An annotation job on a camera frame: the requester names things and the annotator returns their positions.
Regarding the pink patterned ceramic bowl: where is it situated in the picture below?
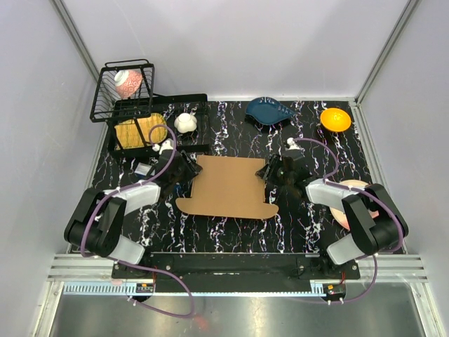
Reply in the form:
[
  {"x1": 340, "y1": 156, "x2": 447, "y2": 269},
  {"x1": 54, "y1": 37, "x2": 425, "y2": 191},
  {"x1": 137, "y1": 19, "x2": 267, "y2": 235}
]
[{"x1": 114, "y1": 70, "x2": 142, "y2": 99}]

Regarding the white flower-shaped cup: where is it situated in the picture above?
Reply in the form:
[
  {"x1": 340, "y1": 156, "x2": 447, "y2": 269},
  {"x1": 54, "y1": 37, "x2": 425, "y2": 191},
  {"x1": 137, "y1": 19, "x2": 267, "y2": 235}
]
[{"x1": 174, "y1": 113, "x2": 197, "y2": 133}]

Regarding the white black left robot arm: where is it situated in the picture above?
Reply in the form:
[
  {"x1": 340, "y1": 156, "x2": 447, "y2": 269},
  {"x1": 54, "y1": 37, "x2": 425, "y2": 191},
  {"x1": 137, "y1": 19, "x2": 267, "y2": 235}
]
[{"x1": 64, "y1": 150, "x2": 203, "y2": 278}]

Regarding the brown cardboard box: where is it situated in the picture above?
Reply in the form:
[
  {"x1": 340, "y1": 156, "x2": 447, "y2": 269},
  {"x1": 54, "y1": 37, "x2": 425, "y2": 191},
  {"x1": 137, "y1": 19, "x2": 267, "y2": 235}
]
[{"x1": 175, "y1": 154, "x2": 279, "y2": 220}]

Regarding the black wire dish rack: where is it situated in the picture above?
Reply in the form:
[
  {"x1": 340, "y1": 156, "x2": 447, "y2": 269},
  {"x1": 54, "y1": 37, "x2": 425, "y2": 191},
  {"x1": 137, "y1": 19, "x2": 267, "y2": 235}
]
[{"x1": 90, "y1": 59, "x2": 210, "y2": 160}]

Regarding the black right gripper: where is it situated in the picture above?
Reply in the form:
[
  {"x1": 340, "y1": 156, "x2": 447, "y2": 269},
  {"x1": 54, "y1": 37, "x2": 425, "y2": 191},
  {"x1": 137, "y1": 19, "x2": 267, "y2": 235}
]
[{"x1": 255, "y1": 153, "x2": 293, "y2": 187}]

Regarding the aluminium front rail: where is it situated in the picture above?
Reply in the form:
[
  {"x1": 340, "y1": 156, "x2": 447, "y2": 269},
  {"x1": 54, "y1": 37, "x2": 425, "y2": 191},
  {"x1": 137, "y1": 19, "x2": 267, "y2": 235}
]
[{"x1": 48, "y1": 253, "x2": 427, "y2": 297}]

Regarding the woven bamboo tray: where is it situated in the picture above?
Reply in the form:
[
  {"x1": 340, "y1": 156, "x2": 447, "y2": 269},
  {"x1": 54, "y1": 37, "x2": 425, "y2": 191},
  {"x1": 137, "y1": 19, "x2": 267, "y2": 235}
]
[{"x1": 114, "y1": 113, "x2": 168, "y2": 150}]

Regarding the dark blue leaf dish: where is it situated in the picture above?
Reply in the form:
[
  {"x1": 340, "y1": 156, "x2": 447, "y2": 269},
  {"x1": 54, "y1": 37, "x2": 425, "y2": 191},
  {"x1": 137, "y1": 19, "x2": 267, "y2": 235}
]
[{"x1": 246, "y1": 97, "x2": 296, "y2": 125}]

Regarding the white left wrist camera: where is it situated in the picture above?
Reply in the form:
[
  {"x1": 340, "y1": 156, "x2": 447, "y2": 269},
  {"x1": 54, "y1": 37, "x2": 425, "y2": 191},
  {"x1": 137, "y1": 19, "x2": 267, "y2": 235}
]
[{"x1": 152, "y1": 138, "x2": 175, "y2": 155}]

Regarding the silver blue toothpaste tube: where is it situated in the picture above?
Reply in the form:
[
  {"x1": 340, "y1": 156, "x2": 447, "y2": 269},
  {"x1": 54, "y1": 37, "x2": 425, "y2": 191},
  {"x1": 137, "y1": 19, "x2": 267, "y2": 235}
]
[{"x1": 134, "y1": 163, "x2": 151, "y2": 176}]

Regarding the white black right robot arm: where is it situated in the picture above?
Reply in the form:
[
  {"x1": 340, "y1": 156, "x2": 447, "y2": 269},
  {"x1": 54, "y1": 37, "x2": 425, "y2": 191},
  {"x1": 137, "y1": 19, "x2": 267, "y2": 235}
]
[{"x1": 256, "y1": 150, "x2": 408, "y2": 279}]

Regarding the blue white small carton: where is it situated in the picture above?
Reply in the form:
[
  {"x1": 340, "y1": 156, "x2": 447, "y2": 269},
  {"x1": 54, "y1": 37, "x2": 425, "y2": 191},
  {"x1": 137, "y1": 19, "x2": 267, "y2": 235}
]
[{"x1": 175, "y1": 184, "x2": 183, "y2": 195}]

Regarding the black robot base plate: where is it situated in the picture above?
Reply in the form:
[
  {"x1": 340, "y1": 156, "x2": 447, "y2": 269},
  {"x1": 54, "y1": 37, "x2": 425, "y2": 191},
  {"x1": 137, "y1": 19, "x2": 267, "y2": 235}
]
[{"x1": 111, "y1": 251, "x2": 361, "y2": 285}]

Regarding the orange round bowl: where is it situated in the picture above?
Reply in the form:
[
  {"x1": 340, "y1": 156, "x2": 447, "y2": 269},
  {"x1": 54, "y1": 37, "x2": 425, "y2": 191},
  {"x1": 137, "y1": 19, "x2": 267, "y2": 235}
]
[{"x1": 320, "y1": 107, "x2": 352, "y2": 133}]

